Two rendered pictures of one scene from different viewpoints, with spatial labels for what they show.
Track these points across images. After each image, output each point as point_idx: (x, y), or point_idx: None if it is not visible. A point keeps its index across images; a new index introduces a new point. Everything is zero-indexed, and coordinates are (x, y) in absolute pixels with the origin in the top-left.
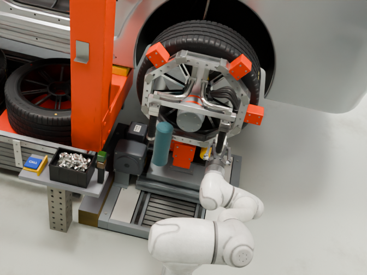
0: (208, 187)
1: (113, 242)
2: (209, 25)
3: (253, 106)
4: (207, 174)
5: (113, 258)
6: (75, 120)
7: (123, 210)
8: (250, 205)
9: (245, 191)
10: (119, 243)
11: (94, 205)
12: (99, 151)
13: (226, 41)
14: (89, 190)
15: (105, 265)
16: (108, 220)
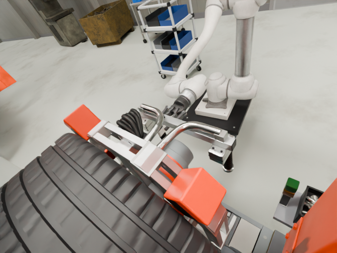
0: (200, 78)
1: (256, 213)
2: (19, 207)
3: None
4: (194, 90)
5: (257, 197)
6: None
7: (245, 235)
8: (177, 72)
9: (172, 86)
10: (251, 210)
11: (280, 242)
12: (297, 186)
13: (49, 151)
14: (296, 193)
15: (265, 194)
16: (262, 227)
